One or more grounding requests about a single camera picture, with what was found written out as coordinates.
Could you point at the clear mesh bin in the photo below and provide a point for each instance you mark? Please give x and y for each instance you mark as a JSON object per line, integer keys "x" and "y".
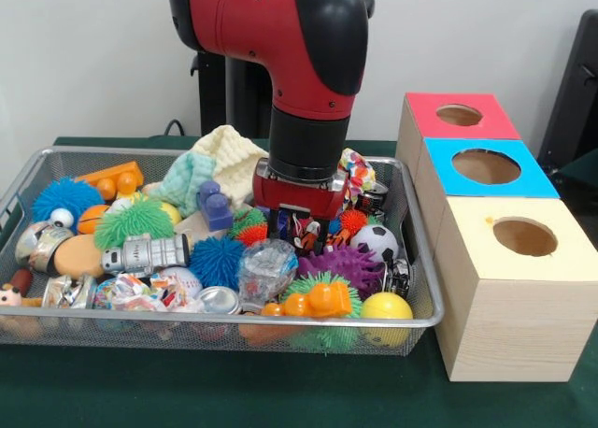
{"x": 422, "y": 278}

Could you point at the striped tiger plush toy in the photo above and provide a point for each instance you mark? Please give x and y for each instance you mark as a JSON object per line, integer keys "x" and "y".
{"x": 303, "y": 234}

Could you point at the clear plastic bottle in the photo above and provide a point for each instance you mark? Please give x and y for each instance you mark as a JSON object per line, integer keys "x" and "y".
{"x": 268, "y": 271}

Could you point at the black flat panel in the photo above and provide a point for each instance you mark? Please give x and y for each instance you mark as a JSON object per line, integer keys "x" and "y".
{"x": 574, "y": 96}

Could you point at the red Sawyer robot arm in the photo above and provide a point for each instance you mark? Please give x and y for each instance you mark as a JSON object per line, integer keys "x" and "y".
{"x": 289, "y": 40}

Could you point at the small basketball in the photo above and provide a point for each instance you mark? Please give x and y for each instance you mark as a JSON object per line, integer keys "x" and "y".
{"x": 91, "y": 220}

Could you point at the wooden box with three holes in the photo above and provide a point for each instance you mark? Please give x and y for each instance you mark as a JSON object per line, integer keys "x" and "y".
{"x": 514, "y": 330}

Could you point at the small soccer ball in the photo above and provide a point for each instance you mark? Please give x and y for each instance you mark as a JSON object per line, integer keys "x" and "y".
{"x": 376, "y": 243}

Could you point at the dark green tablecloth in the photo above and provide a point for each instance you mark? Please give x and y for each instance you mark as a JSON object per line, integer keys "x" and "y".
{"x": 581, "y": 171}
{"x": 233, "y": 390}

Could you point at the purple spiky ball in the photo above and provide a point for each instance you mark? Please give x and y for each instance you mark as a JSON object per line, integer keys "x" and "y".
{"x": 341, "y": 264}

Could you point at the silver toy robot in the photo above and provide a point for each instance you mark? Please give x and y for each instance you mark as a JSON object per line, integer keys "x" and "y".
{"x": 145, "y": 255}

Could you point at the yellow ball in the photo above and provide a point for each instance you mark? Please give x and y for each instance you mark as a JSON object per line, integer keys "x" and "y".
{"x": 388, "y": 306}

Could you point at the cream knitted cloth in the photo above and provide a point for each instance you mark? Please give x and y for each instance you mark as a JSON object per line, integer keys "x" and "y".
{"x": 233, "y": 161}

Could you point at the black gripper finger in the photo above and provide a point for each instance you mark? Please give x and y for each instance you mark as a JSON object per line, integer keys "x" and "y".
{"x": 274, "y": 224}
{"x": 321, "y": 236}

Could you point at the green spiky ball with eyes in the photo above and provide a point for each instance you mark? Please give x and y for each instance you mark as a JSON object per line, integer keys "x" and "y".
{"x": 133, "y": 220}

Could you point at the orange toy block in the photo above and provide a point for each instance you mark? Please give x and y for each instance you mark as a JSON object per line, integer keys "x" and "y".
{"x": 322, "y": 299}

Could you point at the colourful patterned cloth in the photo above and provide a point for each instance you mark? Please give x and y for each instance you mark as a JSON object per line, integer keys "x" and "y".
{"x": 360, "y": 171}

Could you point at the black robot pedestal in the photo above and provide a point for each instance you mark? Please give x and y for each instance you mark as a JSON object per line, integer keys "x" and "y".
{"x": 212, "y": 96}

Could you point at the blue spiky ball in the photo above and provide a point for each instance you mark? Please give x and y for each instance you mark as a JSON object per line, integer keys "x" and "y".
{"x": 215, "y": 262}

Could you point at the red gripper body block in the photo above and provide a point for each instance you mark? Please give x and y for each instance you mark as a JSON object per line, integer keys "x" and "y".
{"x": 299, "y": 196}

